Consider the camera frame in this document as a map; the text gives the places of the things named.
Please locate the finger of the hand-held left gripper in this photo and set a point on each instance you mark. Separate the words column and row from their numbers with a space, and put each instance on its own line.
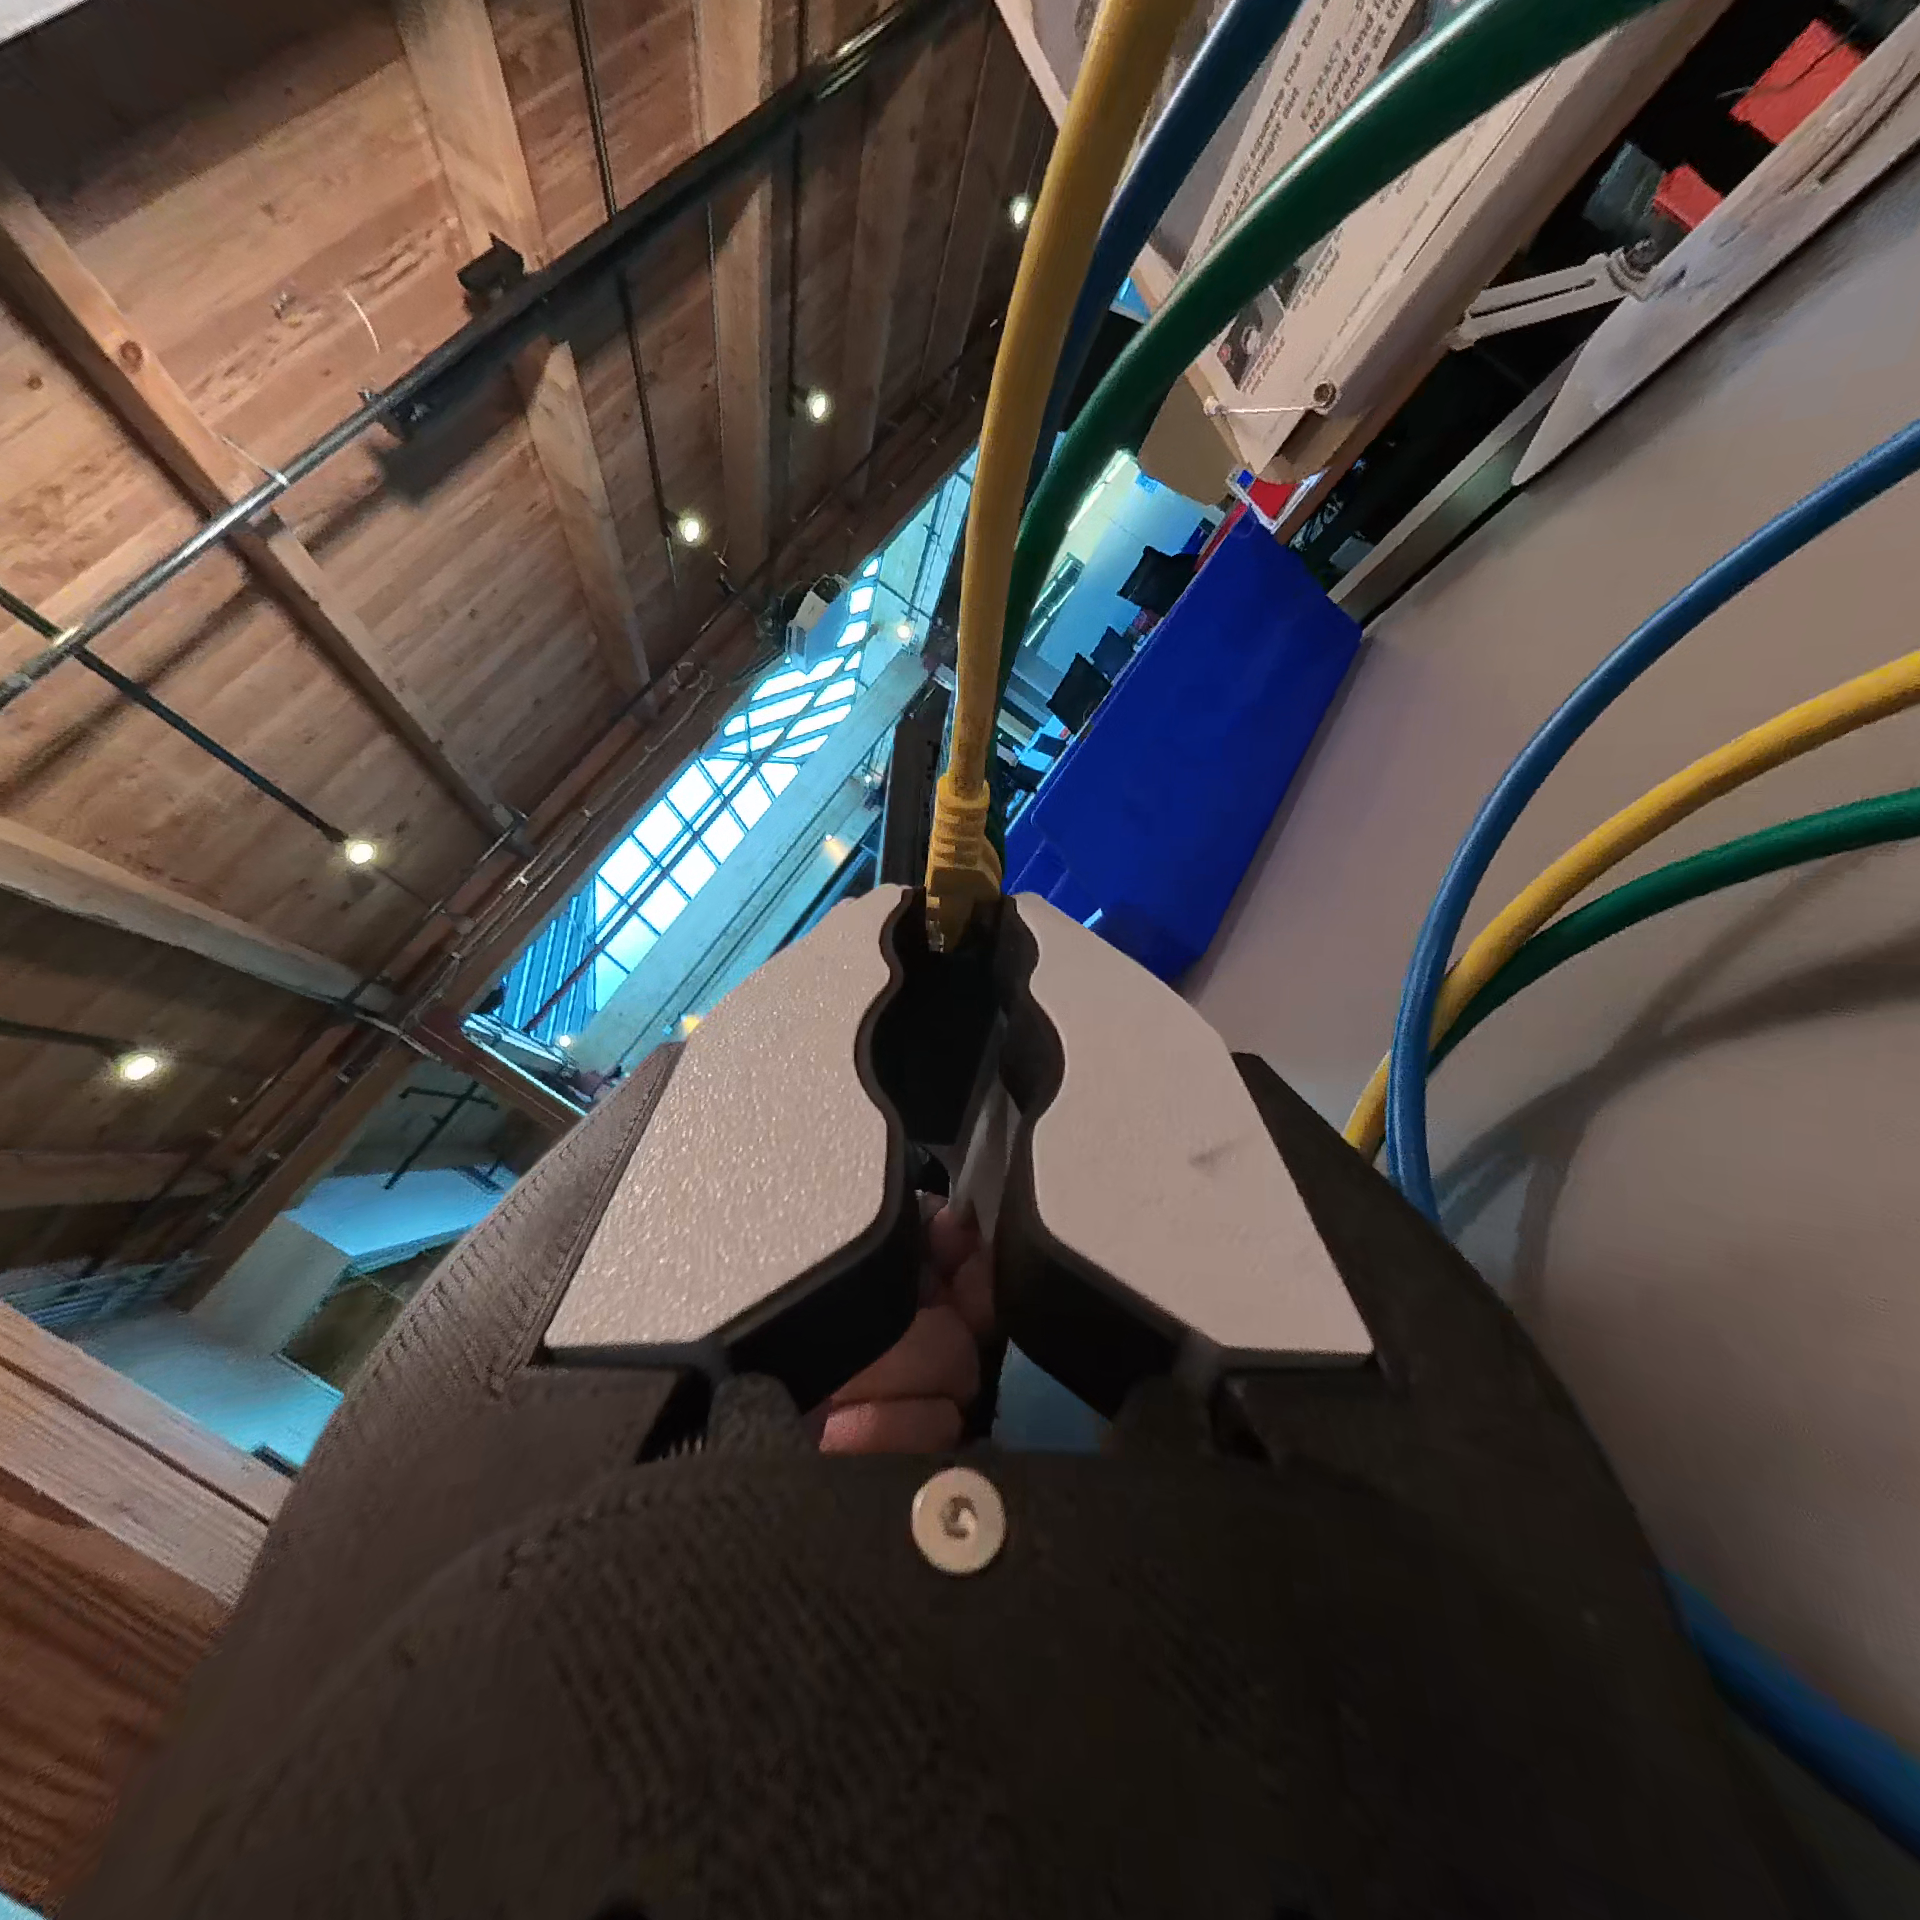
column 988, row 1172

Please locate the metal ceiling pipe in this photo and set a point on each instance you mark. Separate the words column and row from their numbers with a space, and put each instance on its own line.
column 225, row 517

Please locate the ceiling spotlights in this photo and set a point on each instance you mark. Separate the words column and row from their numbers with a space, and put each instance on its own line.
column 360, row 850

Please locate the person's left hand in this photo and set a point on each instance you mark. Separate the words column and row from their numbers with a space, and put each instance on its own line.
column 902, row 1382

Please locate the red plastic block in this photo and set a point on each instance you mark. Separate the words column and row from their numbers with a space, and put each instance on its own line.
column 1799, row 77
column 1687, row 196

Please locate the wooden post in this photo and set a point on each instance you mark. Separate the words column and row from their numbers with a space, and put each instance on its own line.
column 105, row 1576

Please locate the black network switch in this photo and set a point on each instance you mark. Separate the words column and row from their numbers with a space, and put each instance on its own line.
column 938, row 1049

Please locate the blue plastic bin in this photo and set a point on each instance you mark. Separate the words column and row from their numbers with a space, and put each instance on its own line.
column 1200, row 751

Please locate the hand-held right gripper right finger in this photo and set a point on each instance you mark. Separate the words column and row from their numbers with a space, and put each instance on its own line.
column 1185, row 1185

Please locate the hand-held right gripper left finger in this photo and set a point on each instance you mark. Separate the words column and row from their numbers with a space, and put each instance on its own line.
column 734, row 1172

